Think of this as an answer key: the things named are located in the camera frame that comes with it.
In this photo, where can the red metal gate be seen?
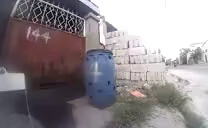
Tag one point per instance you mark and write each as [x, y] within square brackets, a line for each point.
[52, 60]

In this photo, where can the grey asphalt road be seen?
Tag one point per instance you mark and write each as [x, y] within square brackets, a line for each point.
[198, 83]

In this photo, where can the blue plastic barrel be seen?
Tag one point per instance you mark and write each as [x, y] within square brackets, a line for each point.
[100, 80]

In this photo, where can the concrete gate pillar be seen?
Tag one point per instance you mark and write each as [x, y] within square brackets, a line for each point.
[92, 33]

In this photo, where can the orange brick piece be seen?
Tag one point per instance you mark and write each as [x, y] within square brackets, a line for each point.
[138, 94]

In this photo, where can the trees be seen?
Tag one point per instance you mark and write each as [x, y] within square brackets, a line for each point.
[195, 54]

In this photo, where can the grey concrete ground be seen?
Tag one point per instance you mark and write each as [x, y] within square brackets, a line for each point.
[88, 116]

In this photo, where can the weedy grass strip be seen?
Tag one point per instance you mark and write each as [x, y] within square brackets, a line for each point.
[165, 95]

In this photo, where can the stack of concrete blocks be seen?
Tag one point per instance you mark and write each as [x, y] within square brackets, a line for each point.
[138, 66]

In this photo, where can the white box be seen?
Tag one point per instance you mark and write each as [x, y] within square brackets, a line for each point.
[8, 81]

